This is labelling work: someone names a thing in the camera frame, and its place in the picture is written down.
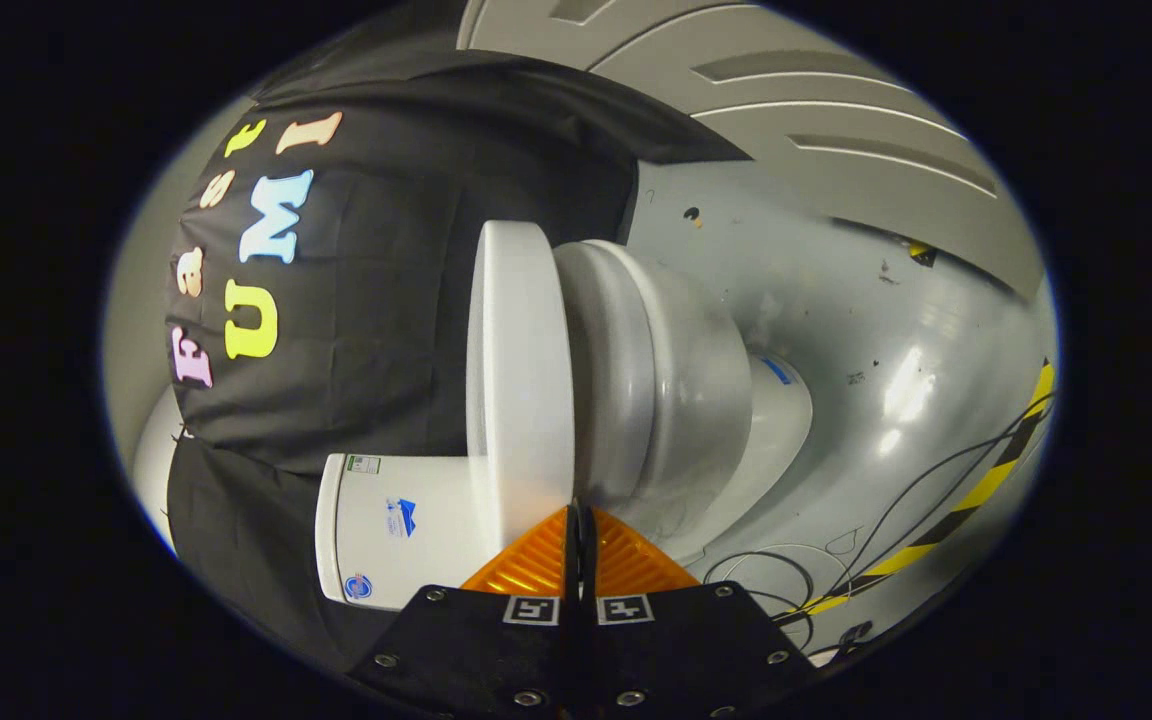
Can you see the black backdrop cloth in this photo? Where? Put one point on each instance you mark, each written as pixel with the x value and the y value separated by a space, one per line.
pixel 386 330

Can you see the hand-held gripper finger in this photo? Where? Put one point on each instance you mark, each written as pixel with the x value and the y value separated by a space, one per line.
pixel 575 570
pixel 589 570

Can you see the white toilet seat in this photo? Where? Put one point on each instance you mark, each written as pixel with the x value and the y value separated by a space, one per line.
pixel 601 330

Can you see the white toilet tank lid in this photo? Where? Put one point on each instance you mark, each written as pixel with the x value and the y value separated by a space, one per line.
pixel 329 530

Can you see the white toilet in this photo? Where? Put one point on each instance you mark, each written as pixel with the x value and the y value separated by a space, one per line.
pixel 696 390

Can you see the yellow black floor tape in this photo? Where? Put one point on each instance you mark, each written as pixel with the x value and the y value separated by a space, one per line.
pixel 981 490

